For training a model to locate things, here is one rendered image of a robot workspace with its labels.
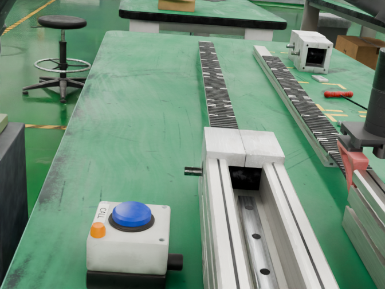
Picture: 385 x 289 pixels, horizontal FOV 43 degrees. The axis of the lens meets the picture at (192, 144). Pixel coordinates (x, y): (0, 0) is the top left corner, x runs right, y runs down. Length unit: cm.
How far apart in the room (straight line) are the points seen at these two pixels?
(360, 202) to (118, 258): 30
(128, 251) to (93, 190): 23
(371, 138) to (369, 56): 389
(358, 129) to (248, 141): 14
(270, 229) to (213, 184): 8
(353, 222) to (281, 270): 18
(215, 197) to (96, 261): 14
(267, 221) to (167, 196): 18
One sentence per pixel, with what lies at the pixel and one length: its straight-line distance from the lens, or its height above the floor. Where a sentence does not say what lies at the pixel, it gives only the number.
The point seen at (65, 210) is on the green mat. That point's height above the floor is 78.
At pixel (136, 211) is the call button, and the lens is 51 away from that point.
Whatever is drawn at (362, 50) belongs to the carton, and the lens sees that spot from 450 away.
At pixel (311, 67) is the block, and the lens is 159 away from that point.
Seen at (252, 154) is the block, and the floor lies 87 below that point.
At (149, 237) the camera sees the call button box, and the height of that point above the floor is 84.
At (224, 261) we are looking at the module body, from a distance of 43.
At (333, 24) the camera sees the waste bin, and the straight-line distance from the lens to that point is 565.
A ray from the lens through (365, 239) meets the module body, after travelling 62.
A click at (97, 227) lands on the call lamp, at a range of 49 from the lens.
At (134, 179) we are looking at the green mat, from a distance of 74.
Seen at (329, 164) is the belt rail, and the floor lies 78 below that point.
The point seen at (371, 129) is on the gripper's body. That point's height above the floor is 91.
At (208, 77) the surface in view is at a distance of 123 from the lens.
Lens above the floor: 111
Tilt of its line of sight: 22 degrees down
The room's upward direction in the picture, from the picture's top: 5 degrees clockwise
